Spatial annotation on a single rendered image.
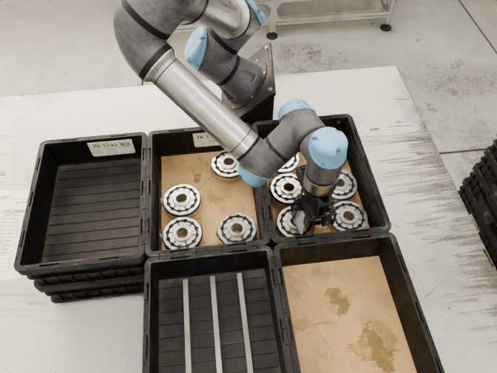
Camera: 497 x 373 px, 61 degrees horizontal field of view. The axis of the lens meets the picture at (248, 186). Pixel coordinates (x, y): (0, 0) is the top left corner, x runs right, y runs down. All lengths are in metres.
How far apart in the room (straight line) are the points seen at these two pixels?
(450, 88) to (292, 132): 2.19
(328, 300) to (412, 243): 0.39
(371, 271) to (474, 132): 1.79
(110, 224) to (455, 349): 0.96
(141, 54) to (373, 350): 0.82
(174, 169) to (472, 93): 2.21
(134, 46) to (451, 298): 1.04
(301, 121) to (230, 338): 0.52
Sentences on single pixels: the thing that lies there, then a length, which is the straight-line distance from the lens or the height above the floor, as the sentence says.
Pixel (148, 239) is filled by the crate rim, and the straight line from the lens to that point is 1.04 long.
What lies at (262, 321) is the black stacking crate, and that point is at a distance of 1.04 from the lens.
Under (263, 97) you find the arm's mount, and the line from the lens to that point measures 1.30.
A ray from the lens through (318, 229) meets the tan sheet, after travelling 1.15.
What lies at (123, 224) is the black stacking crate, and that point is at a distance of 1.19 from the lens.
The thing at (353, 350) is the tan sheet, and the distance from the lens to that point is 1.05.
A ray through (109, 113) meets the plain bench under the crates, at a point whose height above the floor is 0.70.
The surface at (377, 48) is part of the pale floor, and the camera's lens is 3.17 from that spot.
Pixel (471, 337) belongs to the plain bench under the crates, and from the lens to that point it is 1.30.
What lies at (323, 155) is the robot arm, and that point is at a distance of 0.83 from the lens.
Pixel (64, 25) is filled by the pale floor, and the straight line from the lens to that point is 3.52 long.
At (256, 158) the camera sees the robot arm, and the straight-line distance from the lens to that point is 0.93.
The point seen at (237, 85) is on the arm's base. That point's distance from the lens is 1.34.
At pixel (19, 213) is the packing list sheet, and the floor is 0.70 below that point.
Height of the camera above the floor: 1.82
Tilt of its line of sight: 55 degrees down
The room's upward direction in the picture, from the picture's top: straight up
